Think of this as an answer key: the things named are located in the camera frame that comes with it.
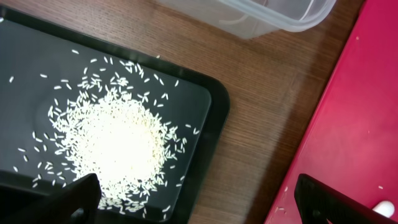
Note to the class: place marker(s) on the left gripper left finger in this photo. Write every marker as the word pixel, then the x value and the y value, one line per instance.
pixel 76 203

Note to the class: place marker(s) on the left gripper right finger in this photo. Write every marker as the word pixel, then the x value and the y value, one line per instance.
pixel 320 204

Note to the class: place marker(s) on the white rice pile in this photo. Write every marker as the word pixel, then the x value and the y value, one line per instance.
pixel 107 130

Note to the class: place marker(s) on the red serving tray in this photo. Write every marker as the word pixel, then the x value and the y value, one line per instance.
pixel 351 141

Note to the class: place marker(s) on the white plastic spoon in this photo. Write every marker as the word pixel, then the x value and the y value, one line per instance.
pixel 385 208

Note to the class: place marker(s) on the black plastic tray bin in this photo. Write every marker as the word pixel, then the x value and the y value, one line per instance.
pixel 41 65

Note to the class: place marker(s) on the clear plastic bin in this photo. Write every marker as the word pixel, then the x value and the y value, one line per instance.
pixel 248 19

